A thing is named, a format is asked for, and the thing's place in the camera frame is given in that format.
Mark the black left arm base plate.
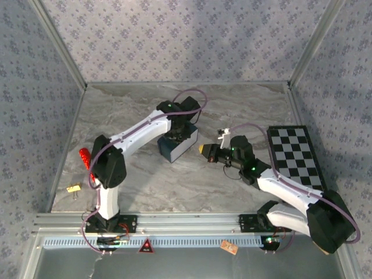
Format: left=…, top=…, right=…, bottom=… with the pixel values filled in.
left=85, top=214, right=138, bottom=234

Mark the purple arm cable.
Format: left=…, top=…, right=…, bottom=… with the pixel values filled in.
left=81, top=88, right=210, bottom=256
left=228, top=123, right=362, bottom=255

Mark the black white checkerboard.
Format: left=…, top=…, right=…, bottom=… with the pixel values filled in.
left=266, top=124, right=327, bottom=193

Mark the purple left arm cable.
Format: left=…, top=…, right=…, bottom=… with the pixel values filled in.
left=81, top=88, right=210, bottom=256

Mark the aluminium corner post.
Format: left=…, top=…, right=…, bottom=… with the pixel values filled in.
left=287, top=0, right=347, bottom=90
left=28, top=0, right=88, bottom=90

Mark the wide aluminium extrusion rail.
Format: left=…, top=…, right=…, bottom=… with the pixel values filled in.
left=33, top=211, right=294, bottom=235

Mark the red glitter cylinder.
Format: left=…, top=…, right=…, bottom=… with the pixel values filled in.
left=78, top=147, right=96, bottom=183

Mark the grey metal tray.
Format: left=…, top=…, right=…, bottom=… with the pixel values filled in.
left=23, top=232, right=358, bottom=279

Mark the yellow binder clip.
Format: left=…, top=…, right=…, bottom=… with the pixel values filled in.
left=66, top=181, right=82, bottom=200

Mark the red triangle warning sticker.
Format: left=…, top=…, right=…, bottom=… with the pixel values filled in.
left=137, top=237, right=157, bottom=255

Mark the blue starry night tin box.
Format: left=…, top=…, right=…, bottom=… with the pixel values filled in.
left=156, top=121, right=200, bottom=164

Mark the white slotted cable duct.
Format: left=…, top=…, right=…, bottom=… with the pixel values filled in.
left=42, top=234, right=267, bottom=248

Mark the orange paper tag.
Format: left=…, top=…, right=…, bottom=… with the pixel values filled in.
left=220, top=239, right=239, bottom=255

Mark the thin aluminium frame rail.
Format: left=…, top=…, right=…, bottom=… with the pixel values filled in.
left=286, top=83, right=335, bottom=198
left=45, top=85, right=88, bottom=214

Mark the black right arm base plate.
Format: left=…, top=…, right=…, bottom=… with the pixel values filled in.
left=238, top=214, right=280, bottom=234

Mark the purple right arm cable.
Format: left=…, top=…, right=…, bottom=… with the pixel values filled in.
left=228, top=123, right=362, bottom=255

